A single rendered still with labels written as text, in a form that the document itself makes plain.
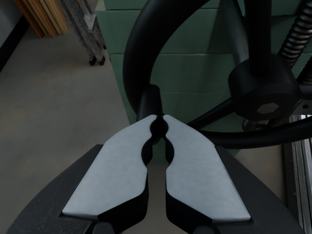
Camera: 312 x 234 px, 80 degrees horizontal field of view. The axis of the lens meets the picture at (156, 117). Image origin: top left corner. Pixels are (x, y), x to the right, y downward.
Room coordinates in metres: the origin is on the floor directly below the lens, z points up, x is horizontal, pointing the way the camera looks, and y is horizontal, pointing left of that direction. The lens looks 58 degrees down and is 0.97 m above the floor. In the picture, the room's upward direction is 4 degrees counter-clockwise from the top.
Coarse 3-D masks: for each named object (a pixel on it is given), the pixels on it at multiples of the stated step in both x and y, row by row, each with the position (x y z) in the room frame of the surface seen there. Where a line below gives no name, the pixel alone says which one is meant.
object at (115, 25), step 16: (112, 16) 0.31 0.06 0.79; (128, 16) 0.31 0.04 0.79; (192, 16) 0.30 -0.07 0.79; (208, 16) 0.30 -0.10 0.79; (272, 16) 0.29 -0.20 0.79; (288, 16) 0.29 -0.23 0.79; (112, 32) 0.32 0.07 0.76; (128, 32) 0.31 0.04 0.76; (176, 32) 0.30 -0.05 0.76; (192, 32) 0.30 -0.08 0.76; (208, 32) 0.30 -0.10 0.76; (224, 32) 0.30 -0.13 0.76; (272, 32) 0.29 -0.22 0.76; (288, 32) 0.29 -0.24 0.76; (112, 48) 0.32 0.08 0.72; (176, 48) 0.30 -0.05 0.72; (192, 48) 0.30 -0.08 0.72; (208, 48) 0.30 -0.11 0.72; (224, 48) 0.30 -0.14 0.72; (272, 48) 0.29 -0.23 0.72; (304, 48) 0.28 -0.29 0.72
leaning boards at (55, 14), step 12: (24, 0) 1.50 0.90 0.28; (36, 0) 1.49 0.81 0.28; (48, 0) 1.49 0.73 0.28; (24, 12) 1.46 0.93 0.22; (36, 12) 1.49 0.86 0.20; (48, 12) 1.50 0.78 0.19; (60, 12) 1.64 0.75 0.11; (36, 24) 1.50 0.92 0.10; (48, 24) 1.46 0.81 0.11; (60, 24) 1.48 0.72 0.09
